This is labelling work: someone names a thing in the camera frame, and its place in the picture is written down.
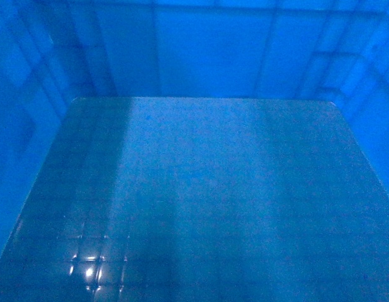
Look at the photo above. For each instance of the blue plastic crate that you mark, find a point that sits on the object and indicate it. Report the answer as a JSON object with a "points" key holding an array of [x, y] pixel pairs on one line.
{"points": [[194, 150]]}

